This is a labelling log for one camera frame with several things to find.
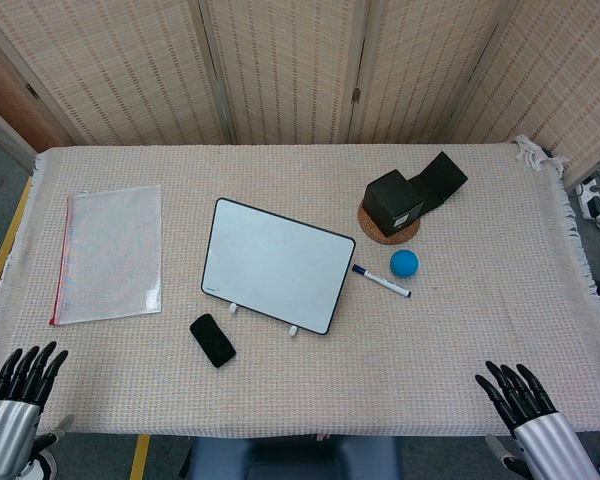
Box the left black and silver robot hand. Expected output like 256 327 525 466
0 341 76 480

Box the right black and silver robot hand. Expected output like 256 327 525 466
474 359 600 480

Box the black rectangular box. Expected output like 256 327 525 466
188 313 238 370

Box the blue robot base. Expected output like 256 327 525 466
185 433 402 480

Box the transparent zip pouch red edge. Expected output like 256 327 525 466
48 184 164 327

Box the beige woven tablecloth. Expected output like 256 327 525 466
0 134 600 442

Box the blue foam ball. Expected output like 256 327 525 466
389 248 422 279

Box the white marker with blue cap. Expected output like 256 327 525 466
352 263 413 300

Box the white power strip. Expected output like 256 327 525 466
576 174 600 222

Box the round woven brown coaster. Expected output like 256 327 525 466
356 199 422 246

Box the plain black box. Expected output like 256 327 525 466
407 151 469 219

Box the black box with white label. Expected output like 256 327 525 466
363 168 426 238

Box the woven folding screen panel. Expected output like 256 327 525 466
454 0 600 189
0 0 234 147
344 0 524 146
199 0 376 146

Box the small whiteboard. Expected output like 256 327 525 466
200 197 357 335

